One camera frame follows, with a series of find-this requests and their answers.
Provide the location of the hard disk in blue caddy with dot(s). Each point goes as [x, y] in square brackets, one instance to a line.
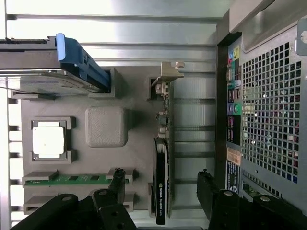
[72, 55]

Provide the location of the grey printed parts rack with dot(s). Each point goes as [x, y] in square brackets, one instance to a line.
[139, 155]

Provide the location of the silver CPU chip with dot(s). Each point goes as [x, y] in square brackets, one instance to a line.
[49, 140]

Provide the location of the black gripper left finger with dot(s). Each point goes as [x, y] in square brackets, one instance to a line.
[112, 215]

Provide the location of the open black PC case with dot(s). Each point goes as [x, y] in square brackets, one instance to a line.
[263, 21]

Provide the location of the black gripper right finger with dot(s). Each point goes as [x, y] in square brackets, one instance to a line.
[225, 210]

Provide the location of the green RAM stick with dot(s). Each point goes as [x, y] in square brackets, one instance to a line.
[72, 179]

